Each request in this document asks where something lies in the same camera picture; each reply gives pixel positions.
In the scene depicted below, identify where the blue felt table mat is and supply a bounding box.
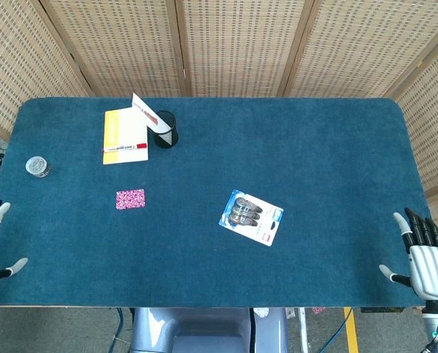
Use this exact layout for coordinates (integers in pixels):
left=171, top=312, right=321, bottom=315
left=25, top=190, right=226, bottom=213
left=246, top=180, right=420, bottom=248
left=0, top=97, right=434, bottom=308

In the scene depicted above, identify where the black mesh pen holder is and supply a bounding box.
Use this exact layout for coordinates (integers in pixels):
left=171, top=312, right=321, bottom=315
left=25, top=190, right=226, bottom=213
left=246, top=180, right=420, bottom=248
left=154, top=110, right=180, bottom=149

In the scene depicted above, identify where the white metal post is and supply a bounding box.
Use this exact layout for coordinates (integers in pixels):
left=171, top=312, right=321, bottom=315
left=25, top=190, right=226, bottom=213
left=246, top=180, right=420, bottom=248
left=297, top=307, right=310, bottom=353

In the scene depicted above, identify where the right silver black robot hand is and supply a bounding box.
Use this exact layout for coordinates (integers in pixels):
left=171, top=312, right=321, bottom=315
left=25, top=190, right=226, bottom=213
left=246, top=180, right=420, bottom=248
left=378, top=207, right=438, bottom=301

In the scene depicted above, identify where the grey-blue robot torso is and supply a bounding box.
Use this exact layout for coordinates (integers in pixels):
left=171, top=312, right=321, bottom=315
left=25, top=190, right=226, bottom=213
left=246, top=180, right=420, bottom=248
left=130, top=307, right=289, bottom=353

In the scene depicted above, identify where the woven bamboo folding screen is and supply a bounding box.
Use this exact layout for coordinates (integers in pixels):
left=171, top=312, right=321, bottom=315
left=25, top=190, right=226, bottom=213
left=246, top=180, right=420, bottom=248
left=0, top=0, right=438, bottom=254

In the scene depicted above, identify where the blue floor cable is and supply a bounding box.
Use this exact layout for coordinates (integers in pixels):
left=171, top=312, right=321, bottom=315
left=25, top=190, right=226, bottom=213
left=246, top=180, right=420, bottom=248
left=110, top=307, right=126, bottom=353
left=320, top=308, right=353, bottom=353

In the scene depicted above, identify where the yellow floor tape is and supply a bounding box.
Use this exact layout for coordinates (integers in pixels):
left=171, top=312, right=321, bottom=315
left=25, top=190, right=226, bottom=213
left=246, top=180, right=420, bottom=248
left=343, top=307, right=359, bottom=353

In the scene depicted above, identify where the white marker with red cap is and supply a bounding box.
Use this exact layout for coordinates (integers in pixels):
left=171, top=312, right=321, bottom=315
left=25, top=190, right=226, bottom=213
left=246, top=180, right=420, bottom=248
left=101, top=142, right=149, bottom=153

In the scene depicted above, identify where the white card in cup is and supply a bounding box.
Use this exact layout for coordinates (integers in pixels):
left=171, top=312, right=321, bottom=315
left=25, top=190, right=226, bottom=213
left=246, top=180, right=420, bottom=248
left=131, top=92, right=172, bottom=135

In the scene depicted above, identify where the round silver tin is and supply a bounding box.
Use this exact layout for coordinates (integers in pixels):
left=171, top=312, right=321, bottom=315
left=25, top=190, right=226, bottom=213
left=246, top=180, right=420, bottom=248
left=25, top=156, right=53, bottom=180

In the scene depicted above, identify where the black power strip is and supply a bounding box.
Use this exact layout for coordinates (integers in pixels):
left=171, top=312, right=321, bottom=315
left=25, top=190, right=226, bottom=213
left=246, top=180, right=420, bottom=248
left=360, top=306, right=406, bottom=314

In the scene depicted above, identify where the yellow and white notebook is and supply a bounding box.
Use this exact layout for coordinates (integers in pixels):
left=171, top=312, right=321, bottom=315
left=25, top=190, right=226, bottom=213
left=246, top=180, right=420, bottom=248
left=102, top=106, right=149, bottom=165

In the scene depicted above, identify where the blister pack of binder clips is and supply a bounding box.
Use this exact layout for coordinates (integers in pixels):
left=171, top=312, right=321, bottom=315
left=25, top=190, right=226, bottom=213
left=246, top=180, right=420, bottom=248
left=218, top=189, right=284, bottom=247

